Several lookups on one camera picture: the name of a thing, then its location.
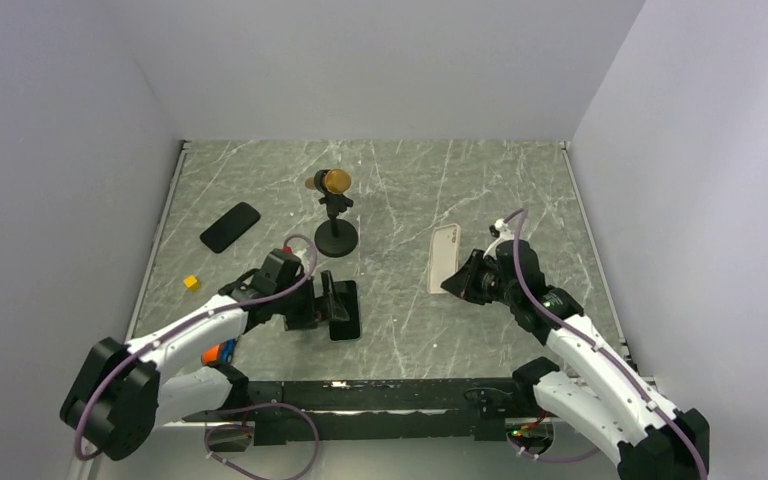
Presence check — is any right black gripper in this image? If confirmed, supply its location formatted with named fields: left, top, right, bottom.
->
left=443, top=248, right=519, bottom=306

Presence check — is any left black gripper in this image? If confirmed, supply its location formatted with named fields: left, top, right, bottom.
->
left=274, top=270, right=348, bottom=331

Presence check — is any phone with dark screen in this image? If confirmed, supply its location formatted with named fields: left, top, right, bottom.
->
left=329, top=280, right=361, bottom=342

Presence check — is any beige phone case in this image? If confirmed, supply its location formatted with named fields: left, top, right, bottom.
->
left=427, top=224, right=461, bottom=294

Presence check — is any black phone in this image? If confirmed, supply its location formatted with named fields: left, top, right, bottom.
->
left=199, top=202, right=261, bottom=254

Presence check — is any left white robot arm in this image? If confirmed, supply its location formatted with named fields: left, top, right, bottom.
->
left=59, top=247, right=360, bottom=460

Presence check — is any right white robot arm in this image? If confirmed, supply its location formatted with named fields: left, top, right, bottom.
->
left=440, top=240, right=710, bottom=479

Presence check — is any gold microphone on black stand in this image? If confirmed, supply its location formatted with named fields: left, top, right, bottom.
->
left=305, top=168, right=359, bottom=258

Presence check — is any colourful toy car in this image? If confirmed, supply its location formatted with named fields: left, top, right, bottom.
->
left=200, top=339, right=238, bottom=366

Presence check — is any small yellow cube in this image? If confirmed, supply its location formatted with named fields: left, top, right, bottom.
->
left=183, top=275, right=201, bottom=292

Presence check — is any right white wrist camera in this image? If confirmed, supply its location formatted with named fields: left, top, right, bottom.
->
left=483, top=219, right=514, bottom=257

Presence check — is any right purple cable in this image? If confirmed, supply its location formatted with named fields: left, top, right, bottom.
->
left=503, top=207, right=710, bottom=480

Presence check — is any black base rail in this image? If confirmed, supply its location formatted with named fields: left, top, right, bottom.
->
left=185, top=377, right=549, bottom=446

